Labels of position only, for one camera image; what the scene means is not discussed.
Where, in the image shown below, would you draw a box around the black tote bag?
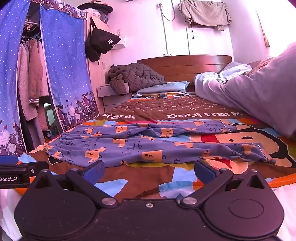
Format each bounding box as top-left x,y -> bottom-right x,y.
84,17 -> 122,63

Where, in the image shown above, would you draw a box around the wooden bed headboard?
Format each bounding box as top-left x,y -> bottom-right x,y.
137,55 -> 233,93

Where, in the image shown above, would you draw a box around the white wall shelf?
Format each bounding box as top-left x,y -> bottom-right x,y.
112,35 -> 128,50

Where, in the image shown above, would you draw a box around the blue dotted wardrobe curtain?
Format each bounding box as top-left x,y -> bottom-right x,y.
0,0 -> 31,156
39,5 -> 100,134

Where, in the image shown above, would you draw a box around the beige hanging garment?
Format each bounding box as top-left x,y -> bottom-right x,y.
177,0 -> 232,32

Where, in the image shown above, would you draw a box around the lilac duvet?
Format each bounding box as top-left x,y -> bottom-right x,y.
194,43 -> 296,139

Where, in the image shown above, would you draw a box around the cartoon printed blanket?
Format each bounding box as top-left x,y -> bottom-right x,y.
14,94 -> 296,202

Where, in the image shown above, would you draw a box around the tall wooden cabinet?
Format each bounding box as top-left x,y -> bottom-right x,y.
85,11 -> 112,114

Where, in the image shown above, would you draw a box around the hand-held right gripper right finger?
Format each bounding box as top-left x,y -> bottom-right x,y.
179,159 -> 270,208

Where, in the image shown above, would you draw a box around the pink fleece coat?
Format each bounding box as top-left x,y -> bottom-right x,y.
17,43 -> 38,122

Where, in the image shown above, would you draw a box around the wooden nightstand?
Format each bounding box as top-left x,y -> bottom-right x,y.
96,82 -> 130,112

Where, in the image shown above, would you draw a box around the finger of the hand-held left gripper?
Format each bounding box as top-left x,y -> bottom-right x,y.
0,155 -> 49,173

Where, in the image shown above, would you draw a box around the wooden picture frame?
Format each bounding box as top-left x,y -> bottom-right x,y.
255,9 -> 271,48

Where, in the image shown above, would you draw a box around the light blue pillow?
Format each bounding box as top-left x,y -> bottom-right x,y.
133,81 -> 190,98

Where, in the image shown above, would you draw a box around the brown quilted jacket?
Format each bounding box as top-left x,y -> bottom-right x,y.
108,62 -> 167,96

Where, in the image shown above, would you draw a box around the black wall cable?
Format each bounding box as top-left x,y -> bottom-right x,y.
186,25 -> 195,55

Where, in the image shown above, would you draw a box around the light blue crumpled cloth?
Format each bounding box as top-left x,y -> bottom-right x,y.
218,61 -> 254,81

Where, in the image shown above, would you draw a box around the pink quilted jacket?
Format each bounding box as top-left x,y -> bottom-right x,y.
28,39 -> 50,106

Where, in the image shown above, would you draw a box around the grey wall cable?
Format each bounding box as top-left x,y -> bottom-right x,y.
159,0 -> 174,56

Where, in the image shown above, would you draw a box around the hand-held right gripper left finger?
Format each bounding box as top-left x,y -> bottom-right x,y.
30,159 -> 120,208

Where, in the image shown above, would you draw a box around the pile of clothes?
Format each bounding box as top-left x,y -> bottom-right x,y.
76,2 -> 114,24

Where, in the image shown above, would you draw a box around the blue patterned pants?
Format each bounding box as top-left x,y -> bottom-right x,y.
43,120 -> 277,169

